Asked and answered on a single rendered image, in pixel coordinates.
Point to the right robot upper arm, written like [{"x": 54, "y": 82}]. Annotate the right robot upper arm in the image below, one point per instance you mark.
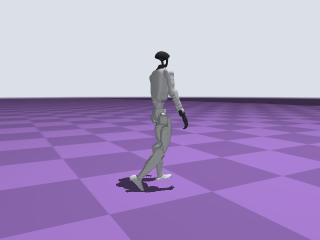
[{"x": 169, "y": 75}]

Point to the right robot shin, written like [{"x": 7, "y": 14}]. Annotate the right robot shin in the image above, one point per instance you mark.
[{"x": 151, "y": 163}]

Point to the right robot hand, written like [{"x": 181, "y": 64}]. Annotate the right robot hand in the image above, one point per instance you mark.
[{"x": 184, "y": 118}]

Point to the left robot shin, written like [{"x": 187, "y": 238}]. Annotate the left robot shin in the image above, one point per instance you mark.
[{"x": 159, "y": 168}]

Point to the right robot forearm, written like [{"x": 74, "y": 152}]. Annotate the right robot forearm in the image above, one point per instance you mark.
[{"x": 177, "y": 102}]

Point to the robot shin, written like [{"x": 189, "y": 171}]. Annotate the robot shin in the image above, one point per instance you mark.
[
  {"x": 159, "y": 168},
  {"x": 151, "y": 163}
]

